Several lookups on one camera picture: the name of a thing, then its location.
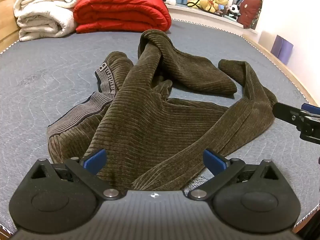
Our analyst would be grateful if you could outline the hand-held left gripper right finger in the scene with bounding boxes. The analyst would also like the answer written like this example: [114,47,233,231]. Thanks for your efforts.
[189,149,288,201]

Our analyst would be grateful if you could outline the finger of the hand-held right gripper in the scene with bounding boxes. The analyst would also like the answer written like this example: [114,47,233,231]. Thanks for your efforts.
[301,103,320,117]
[272,102,305,128]

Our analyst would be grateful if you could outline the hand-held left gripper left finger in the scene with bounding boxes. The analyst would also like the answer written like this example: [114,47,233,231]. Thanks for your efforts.
[27,149,122,201]

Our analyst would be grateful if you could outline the olive corduroy pants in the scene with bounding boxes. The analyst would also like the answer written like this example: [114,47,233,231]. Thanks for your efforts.
[46,29,278,192]

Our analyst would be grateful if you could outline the grey quilted mattress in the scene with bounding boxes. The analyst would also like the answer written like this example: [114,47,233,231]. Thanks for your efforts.
[0,19,320,235]

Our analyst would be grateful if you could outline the dark red pillow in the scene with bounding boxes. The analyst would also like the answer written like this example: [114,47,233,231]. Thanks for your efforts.
[236,0,263,29]

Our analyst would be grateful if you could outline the panda plush toy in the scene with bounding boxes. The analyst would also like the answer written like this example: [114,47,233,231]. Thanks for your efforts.
[228,4,241,20]

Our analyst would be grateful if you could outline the orange yellow plush toy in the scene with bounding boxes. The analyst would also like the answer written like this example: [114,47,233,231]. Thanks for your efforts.
[199,0,217,12]

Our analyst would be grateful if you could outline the red folded quilt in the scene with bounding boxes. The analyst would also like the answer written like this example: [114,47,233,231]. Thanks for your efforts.
[73,0,172,34]

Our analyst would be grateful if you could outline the white folded blanket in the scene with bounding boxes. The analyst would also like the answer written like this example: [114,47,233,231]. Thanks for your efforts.
[13,0,87,42]

